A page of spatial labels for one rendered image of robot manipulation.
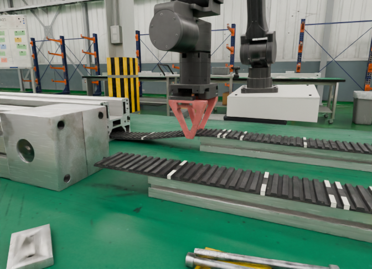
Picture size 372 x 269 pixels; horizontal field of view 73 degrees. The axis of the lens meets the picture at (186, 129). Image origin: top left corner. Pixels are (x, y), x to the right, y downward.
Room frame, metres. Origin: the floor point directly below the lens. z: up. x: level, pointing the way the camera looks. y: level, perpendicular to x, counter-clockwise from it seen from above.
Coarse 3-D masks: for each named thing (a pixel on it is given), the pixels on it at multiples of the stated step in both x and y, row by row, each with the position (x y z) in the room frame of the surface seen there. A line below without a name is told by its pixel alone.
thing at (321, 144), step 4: (316, 140) 0.41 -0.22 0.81; (320, 140) 0.41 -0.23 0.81; (324, 140) 0.41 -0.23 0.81; (316, 144) 0.39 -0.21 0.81; (320, 144) 0.38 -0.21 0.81; (324, 144) 0.38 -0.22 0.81; (328, 144) 0.39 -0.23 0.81; (316, 148) 0.37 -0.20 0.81; (320, 148) 0.37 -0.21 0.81; (324, 148) 0.37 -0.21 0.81; (328, 148) 0.37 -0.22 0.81
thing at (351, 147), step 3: (345, 141) 0.40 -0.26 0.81; (345, 144) 0.38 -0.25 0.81; (348, 144) 0.38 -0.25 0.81; (351, 144) 0.38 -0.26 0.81; (354, 144) 0.38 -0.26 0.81; (345, 147) 0.37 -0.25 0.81; (348, 147) 0.36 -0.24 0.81; (351, 147) 0.37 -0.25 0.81; (354, 147) 0.37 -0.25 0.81; (357, 147) 0.36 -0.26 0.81; (348, 150) 0.36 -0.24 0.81; (351, 150) 0.35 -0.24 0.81; (354, 150) 0.36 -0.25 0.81; (357, 150) 0.35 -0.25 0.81
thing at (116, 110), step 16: (0, 96) 0.62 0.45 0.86; (16, 96) 0.62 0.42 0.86; (32, 96) 0.67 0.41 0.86; (48, 96) 0.65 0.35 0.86; (64, 96) 0.63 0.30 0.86; (80, 96) 0.62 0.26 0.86; (96, 96) 0.62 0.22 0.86; (112, 112) 0.58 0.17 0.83; (128, 112) 0.59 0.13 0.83; (112, 128) 0.53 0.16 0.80; (128, 128) 0.59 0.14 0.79
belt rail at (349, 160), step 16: (208, 144) 0.45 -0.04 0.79; (224, 144) 0.44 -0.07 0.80; (240, 144) 0.42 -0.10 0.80; (256, 144) 0.41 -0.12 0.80; (272, 144) 0.40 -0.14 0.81; (288, 160) 0.40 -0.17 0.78; (304, 160) 0.39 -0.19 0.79; (320, 160) 0.38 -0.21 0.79; (336, 160) 0.37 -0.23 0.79; (352, 160) 0.37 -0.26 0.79; (368, 160) 0.35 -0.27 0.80
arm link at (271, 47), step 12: (252, 0) 0.80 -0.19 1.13; (264, 0) 0.81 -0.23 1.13; (252, 12) 0.81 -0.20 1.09; (264, 12) 0.82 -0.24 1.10; (252, 24) 0.82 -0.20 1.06; (264, 24) 0.81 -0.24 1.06; (252, 36) 0.83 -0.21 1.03; (264, 36) 0.81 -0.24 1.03; (240, 48) 0.85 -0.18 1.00; (276, 48) 0.86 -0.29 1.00; (240, 60) 0.86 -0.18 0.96
